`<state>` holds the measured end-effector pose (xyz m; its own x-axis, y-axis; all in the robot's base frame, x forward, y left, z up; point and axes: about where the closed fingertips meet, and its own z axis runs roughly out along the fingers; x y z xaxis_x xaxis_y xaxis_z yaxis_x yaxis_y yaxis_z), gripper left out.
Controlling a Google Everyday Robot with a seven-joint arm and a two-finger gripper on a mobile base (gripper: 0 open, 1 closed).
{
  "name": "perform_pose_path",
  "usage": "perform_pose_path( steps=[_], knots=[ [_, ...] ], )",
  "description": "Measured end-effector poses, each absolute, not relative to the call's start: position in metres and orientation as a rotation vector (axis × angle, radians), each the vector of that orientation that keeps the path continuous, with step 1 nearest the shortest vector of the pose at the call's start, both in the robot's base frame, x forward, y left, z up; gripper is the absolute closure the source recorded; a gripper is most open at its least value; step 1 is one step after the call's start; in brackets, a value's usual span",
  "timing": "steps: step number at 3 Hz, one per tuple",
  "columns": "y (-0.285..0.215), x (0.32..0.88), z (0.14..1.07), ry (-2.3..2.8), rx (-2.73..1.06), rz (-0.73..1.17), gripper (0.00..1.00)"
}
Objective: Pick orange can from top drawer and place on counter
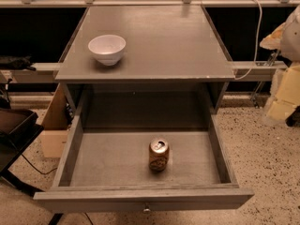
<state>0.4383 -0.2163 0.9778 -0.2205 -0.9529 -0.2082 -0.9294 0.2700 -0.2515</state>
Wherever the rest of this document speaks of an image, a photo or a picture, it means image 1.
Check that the orange soda can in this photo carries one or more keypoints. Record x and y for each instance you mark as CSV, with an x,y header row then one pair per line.
x,y
159,151

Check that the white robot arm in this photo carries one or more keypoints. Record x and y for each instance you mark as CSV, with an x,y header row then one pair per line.
x,y
285,87

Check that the grey open drawer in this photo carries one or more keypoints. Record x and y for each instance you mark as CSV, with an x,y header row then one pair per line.
x,y
105,164

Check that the grey cabinet counter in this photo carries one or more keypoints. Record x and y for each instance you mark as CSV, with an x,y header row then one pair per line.
x,y
163,43

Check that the metal drawer knob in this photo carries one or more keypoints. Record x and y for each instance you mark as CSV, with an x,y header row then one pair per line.
x,y
146,209

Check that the white ceramic bowl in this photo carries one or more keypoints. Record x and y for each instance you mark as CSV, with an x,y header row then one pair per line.
x,y
107,49

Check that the cardboard box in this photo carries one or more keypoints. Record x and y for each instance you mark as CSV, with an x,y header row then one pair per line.
x,y
54,136

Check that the black tray stand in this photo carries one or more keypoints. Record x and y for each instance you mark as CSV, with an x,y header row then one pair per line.
x,y
18,129

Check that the metal railing frame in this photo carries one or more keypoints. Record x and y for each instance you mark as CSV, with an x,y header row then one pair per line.
x,y
15,42

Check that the black object on rail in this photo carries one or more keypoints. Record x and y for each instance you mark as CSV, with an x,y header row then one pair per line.
x,y
15,63

